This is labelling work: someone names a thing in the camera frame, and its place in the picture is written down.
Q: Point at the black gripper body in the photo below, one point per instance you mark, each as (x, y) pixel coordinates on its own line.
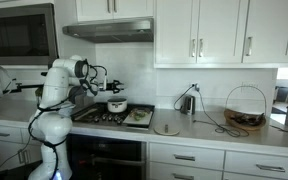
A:
(109, 86)

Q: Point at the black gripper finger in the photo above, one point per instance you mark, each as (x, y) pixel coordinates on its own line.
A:
(117, 82)
(117, 90)

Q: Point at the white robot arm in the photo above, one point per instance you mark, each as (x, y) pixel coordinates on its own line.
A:
(51, 123)

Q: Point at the white cooking pot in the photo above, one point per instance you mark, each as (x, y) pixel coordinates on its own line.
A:
(117, 105)

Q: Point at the round wooden pot lid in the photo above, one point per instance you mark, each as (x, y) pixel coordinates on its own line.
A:
(166, 129)

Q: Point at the wooden spatula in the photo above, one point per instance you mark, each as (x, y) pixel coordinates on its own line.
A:
(78, 117)

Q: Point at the white cutting board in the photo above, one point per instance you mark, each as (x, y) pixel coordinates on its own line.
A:
(145, 122)

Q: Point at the green vegetable pieces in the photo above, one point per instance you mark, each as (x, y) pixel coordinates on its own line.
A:
(139, 115)

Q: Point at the black gas stovetop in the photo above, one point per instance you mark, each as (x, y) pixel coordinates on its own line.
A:
(104, 117)

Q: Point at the steel range hood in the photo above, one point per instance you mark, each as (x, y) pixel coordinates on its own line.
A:
(113, 31)

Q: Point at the black oven door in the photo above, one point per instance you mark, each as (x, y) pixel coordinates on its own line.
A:
(100, 158)

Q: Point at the steel electric kettle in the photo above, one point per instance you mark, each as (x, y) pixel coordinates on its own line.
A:
(188, 106)

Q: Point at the black microwave oven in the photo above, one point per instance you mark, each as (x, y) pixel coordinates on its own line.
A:
(27, 35)

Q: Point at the black camera tripod mount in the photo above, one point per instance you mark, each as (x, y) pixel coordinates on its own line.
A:
(20, 87)

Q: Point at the wicker basket with handle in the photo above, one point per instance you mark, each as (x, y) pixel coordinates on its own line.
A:
(245, 120)

